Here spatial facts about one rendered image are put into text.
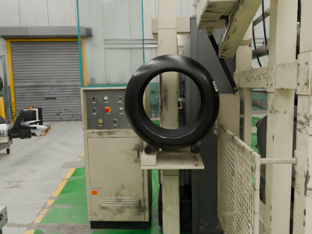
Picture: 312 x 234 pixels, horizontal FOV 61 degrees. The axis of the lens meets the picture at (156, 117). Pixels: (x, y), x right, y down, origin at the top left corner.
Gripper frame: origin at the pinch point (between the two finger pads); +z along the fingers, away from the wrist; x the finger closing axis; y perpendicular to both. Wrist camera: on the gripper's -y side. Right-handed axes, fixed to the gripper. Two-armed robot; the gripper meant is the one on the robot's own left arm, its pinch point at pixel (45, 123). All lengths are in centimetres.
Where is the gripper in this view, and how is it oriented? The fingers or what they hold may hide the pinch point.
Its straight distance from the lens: 172.5
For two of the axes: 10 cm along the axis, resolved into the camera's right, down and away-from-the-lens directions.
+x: 5.2, 2.2, -8.2
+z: 8.5, -0.8, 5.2
